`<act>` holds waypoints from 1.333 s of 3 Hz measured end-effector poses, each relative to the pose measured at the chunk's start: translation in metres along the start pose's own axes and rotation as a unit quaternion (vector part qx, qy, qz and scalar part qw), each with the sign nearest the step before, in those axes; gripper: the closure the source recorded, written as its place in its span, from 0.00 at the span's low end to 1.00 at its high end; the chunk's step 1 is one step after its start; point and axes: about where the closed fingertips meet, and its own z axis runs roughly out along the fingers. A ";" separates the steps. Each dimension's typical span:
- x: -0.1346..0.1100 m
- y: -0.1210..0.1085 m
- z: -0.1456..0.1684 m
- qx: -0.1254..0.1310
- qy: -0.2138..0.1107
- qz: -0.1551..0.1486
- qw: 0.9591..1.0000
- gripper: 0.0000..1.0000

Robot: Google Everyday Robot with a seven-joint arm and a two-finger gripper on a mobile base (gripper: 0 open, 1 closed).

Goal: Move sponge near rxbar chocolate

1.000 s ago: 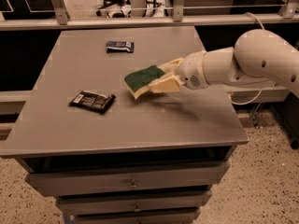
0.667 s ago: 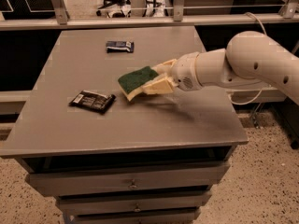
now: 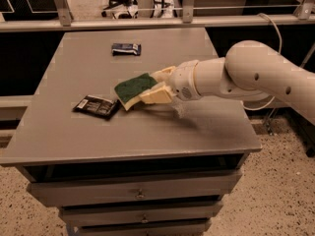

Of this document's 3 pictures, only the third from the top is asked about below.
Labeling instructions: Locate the grey drawer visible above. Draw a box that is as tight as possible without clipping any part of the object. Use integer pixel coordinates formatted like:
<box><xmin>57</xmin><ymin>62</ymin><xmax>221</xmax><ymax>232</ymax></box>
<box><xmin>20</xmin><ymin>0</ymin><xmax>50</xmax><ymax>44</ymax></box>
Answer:
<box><xmin>28</xmin><ymin>170</ymin><xmax>242</xmax><ymax>207</ymax></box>
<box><xmin>68</xmin><ymin>218</ymin><xmax>211</xmax><ymax>236</ymax></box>
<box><xmin>60</xmin><ymin>201</ymin><xmax>222</xmax><ymax>226</ymax></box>

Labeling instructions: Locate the top grey drawer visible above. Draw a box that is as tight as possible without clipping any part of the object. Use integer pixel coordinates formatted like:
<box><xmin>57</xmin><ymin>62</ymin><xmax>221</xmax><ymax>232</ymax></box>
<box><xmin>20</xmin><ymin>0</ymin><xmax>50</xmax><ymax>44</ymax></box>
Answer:
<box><xmin>28</xmin><ymin>170</ymin><xmax>242</xmax><ymax>207</ymax></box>

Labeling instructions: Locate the blue snack bar wrapper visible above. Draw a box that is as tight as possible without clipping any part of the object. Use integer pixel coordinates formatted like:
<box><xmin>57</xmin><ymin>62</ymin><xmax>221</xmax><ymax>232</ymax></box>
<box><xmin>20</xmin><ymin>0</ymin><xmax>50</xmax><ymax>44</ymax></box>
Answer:
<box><xmin>111</xmin><ymin>43</ymin><xmax>142</xmax><ymax>56</ymax></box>

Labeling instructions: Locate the middle grey drawer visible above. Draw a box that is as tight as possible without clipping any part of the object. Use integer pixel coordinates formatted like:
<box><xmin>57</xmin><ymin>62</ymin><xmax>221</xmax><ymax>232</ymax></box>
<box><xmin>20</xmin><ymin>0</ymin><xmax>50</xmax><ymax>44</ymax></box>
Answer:
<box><xmin>60</xmin><ymin>201</ymin><xmax>222</xmax><ymax>226</ymax></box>

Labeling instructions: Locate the bottom grey drawer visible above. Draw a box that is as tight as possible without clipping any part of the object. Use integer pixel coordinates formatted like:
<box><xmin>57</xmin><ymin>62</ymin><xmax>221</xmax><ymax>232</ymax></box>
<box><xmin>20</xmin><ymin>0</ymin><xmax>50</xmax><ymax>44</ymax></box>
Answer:
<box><xmin>68</xmin><ymin>218</ymin><xmax>211</xmax><ymax>236</ymax></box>

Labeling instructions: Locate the metal railing frame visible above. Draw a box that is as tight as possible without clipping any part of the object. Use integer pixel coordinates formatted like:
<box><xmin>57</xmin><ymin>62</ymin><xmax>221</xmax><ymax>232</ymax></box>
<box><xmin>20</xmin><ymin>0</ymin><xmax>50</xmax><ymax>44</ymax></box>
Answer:
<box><xmin>0</xmin><ymin>0</ymin><xmax>315</xmax><ymax>32</ymax></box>

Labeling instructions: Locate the white cable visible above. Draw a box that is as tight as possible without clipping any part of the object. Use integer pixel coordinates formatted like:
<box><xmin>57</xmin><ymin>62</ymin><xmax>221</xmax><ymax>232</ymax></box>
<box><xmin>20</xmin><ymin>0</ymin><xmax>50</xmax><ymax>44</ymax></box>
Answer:
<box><xmin>242</xmin><ymin>13</ymin><xmax>284</xmax><ymax>112</ymax></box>

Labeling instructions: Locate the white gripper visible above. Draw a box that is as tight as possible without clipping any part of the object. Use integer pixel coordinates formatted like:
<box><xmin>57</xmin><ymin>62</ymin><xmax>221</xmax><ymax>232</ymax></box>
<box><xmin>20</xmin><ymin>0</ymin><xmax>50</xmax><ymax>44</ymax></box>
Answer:
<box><xmin>139</xmin><ymin>60</ymin><xmax>201</xmax><ymax>104</ymax></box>

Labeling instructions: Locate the green and yellow sponge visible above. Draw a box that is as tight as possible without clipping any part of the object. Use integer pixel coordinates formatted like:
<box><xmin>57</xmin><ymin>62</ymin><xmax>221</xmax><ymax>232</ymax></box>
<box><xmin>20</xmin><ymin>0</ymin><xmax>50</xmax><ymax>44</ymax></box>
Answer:
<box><xmin>114</xmin><ymin>73</ymin><xmax>158</xmax><ymax>111</ymax></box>

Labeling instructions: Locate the grey drawer cabinet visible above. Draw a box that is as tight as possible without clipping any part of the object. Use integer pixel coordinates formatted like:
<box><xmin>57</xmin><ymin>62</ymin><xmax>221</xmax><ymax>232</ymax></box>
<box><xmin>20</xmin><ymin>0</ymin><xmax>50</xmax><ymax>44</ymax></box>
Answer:
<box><xmin>0</xmin><ymin>27</ymin><xmax>263</xmax><ymax>236</ymax></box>

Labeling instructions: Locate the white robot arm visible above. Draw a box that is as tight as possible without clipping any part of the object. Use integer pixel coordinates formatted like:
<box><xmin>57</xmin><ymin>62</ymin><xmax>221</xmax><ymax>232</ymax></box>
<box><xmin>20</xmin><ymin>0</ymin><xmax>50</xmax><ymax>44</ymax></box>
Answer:
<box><xmin>140</xmin><ymin>40</ymin><xmax>315</xmax><ymax>124</ymax></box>

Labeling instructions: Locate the black rxbar chocolate wrapper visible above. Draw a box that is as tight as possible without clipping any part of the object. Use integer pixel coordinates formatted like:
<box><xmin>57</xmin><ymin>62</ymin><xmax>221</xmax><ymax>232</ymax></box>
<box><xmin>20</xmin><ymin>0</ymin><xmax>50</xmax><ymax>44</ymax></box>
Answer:
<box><xmin>73</xmin><ymin>95</ymin><xmax>120</xmax><ymax>120</ymax></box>

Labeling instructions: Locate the black office chair base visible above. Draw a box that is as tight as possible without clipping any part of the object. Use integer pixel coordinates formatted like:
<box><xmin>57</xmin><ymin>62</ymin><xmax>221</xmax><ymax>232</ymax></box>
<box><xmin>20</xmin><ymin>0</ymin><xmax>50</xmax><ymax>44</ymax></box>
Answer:
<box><xmin>99</xmin><ymin>0</ymin><xmax>139</xmax><ymax>20</ymax></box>

